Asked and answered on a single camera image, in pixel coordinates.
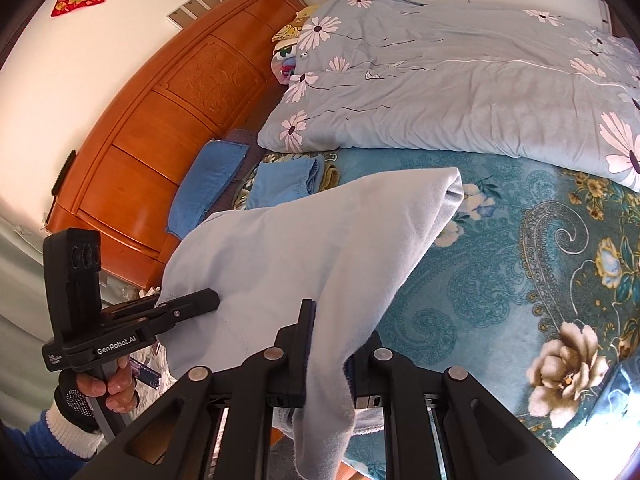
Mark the wall switch panel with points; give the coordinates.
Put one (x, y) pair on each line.
(197, 5)

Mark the cartoon print pillow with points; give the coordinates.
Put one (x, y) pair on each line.
(282, 62)

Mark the blue pillow towel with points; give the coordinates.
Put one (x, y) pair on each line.
(205, 185)

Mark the teal floral blanket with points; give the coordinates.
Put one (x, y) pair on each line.
(500, 285)

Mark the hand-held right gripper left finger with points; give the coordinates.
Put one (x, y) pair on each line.
(311, 325)

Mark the folded blue cloth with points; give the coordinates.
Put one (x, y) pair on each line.
(280, 180)

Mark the yellow pillow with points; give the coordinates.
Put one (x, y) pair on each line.
(295, 25)

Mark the person's left forearm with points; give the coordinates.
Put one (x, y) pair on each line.
(45, 440)

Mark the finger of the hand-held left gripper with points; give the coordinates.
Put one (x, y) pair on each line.
(195, 302)

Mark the wooden headboard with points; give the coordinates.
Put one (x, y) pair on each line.
(165, 125)

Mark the blue floral quilt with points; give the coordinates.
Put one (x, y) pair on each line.
(450, 95)

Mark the light blue printed T-shirt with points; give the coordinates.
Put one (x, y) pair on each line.
(300, 240)

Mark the clear plastic bags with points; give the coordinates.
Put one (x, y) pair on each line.
(145, 370)

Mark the person's left hand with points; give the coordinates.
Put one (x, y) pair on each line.
(80, 402)

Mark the folded olive cloth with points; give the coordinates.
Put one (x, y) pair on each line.
(331, 175)

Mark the pile of blue clothes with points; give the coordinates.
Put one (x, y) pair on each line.
(627, 385)

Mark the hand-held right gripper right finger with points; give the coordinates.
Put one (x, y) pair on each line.
(372, 365)

